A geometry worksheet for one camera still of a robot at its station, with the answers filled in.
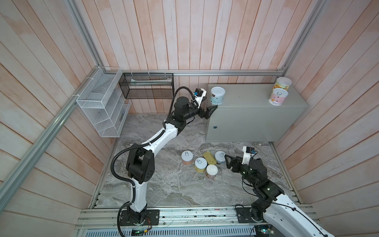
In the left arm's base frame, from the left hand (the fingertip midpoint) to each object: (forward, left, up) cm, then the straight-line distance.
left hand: (212, 103), depth 77 cm
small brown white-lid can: (-26, -1, -27) cm, 38 cm away
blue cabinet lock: (-2, -4, -18) cm, 18 cm away
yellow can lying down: (-16, -1, -31) cm, 35 cm away
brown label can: (-16, +13, -30) cm, 36 cm away
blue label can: (-16, -7, -29) cm, 34 cm away
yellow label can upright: (-21, +5, -29) cm, 36 cm away
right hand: (-21, -11, -20) cm, 31 cm away
